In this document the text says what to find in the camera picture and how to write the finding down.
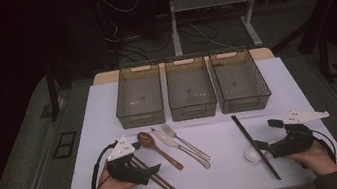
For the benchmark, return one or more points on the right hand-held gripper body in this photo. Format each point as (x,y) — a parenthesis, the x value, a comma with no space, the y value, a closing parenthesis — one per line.
(295,141)

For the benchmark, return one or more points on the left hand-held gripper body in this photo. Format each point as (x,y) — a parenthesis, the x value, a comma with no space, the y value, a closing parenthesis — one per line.
(121,150)

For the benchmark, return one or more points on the wooden spoon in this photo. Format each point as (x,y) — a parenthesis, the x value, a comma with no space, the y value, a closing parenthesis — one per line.
(145,139)

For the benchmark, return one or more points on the white ceramic spoon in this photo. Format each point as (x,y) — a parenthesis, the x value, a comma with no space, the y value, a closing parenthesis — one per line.
(251,155)

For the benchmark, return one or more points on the steel table knife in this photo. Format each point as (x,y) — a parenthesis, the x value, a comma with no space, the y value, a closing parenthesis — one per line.
(163,137)

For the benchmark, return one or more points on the steel fork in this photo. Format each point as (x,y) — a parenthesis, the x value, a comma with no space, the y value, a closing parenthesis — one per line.
(195,149)

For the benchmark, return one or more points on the clear grey plastic bin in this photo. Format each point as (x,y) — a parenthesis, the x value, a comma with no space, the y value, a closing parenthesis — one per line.
(238,80)
(139,95)
(190,88)

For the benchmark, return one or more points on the person's right hand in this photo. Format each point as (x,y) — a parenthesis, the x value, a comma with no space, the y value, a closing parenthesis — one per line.
(318,159)

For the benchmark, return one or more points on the white table cover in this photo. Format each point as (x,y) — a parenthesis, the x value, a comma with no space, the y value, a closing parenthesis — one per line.
(229,173)

